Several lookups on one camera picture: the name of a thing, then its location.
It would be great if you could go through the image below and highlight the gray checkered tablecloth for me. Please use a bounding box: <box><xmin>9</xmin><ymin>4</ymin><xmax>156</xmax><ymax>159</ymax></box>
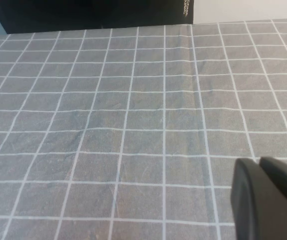
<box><xmin>0</xmin><ymin>17</ymin><xmax>287</xmax><ymax>240</ymax></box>

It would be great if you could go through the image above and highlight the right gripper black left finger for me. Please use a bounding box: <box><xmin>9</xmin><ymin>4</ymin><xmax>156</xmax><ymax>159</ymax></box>
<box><xmin>230</xmin><ymin>157</ymin><xmax>287</xmax><ymax>240</ymax></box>

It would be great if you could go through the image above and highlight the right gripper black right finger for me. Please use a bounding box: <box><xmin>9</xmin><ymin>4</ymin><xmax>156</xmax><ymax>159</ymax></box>
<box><xmin>259</xmin><ymin>156</ymin><xmax>287</xmax><ymax>226</ymax></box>

